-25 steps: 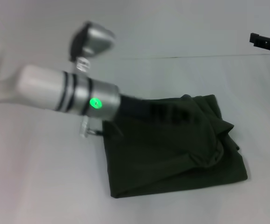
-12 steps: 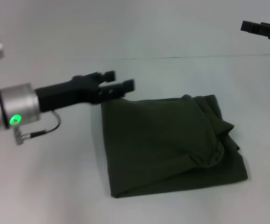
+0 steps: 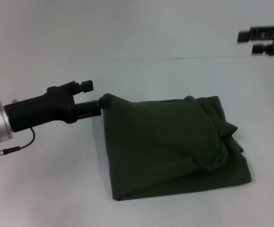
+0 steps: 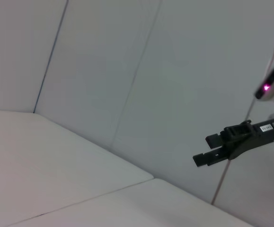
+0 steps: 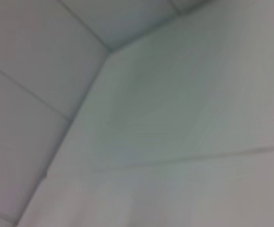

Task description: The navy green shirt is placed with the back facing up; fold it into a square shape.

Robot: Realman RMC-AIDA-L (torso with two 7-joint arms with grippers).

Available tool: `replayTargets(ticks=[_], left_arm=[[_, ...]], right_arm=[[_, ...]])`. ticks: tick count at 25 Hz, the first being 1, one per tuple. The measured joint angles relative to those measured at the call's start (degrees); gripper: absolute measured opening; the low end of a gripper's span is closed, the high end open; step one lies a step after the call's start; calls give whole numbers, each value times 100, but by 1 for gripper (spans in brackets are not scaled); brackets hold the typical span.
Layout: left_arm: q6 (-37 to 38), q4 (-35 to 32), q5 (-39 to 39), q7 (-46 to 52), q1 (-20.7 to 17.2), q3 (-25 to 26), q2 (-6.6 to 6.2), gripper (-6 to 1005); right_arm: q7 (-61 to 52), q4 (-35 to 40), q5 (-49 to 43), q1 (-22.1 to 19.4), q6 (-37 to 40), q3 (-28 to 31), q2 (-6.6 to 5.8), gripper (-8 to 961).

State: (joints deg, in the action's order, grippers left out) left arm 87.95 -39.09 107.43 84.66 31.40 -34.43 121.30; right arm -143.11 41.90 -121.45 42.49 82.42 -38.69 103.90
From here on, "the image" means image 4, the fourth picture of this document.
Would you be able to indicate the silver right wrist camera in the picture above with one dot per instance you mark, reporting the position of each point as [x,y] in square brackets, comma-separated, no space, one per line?
[271,82]

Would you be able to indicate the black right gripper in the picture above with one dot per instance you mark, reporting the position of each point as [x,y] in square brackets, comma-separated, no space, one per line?
[252,137]

